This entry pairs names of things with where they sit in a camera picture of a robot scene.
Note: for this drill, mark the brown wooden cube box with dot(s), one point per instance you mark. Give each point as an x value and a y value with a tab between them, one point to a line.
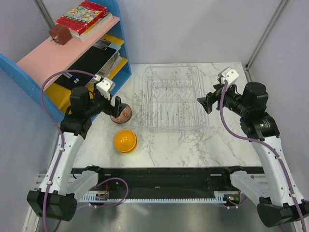
60	34

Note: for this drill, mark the yellow-orange plastic bowl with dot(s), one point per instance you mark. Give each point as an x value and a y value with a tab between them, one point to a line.
125	141

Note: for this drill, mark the spiral notebook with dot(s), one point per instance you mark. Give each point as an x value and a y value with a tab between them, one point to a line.
110	65

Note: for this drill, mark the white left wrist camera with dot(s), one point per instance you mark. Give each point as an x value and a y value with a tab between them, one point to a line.
105	86

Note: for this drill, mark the white slotted cable duct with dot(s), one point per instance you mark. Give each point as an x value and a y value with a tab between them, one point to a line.
93	197

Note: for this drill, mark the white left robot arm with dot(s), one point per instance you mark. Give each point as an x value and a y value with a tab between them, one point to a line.
56	197

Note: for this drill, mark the white wire dish rack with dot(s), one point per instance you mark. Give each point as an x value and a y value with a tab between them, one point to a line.
170	102

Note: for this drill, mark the black clipboard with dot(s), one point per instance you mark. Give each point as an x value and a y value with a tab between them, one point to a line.
91	61

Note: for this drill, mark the red patterned ceramic bowl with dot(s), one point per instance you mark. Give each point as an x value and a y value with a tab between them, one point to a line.
124	117

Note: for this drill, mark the red cover book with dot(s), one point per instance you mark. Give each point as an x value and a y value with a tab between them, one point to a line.
82	17

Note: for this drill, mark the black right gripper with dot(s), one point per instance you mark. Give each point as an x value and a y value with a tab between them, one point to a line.
207	101

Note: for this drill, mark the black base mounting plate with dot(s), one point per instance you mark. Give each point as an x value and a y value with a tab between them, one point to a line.
184	182

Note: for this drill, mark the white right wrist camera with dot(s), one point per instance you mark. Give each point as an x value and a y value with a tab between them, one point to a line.
230	75

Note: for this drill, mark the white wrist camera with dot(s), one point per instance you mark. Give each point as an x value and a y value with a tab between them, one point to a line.
230	75
105	86

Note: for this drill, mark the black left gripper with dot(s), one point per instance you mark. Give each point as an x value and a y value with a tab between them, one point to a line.
115	110

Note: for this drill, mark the blue pink shelf unit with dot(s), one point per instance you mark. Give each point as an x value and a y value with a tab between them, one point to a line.
49	58

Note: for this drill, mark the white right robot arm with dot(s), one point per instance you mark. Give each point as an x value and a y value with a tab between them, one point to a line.
282	201

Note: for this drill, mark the white thick book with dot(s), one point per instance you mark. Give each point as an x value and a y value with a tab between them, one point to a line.
108	17

